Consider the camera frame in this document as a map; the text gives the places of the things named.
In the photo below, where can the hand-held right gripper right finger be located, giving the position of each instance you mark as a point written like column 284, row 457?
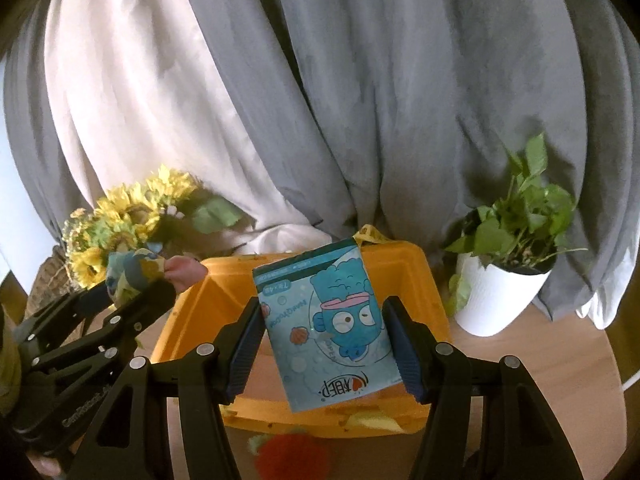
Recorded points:
column 407, row 350

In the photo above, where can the person's left hand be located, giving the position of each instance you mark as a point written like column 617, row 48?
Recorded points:
column 47, row 466

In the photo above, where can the white plant pot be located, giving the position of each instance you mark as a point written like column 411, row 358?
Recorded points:
column 500, row 300

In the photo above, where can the colourful patterned cloth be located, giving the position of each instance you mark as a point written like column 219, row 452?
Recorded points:
column 140, row 265

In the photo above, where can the pale pink curtain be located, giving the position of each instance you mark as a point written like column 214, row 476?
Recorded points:
column 150, row 110

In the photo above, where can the olive green cloth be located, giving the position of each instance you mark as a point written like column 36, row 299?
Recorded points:
column 7, row 360

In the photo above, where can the sunflower bouquet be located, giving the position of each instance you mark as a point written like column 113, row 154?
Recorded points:
column 125, row 220

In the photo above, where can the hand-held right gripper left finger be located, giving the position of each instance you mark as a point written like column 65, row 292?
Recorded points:
column 245, row 350

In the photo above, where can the blue cartoon tissue packet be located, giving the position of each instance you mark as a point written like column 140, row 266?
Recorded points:
column 340, row 320

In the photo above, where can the green leafy plant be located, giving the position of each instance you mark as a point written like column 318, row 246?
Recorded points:
column 520, row 215

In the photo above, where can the brown patterned cushion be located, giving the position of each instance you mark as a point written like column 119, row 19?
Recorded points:
column 47, row 285

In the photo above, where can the orange plastic crate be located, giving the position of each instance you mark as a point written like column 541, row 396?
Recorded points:
column 200, row 320

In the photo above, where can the red plush toy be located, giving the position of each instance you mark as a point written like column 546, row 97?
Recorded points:
column 290, row 457

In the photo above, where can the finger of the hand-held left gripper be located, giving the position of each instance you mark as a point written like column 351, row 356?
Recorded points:
column 70, row 310
column 145, row 310

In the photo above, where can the grey curtain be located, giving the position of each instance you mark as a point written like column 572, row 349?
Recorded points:
column 425, row 85
column 30, row 135

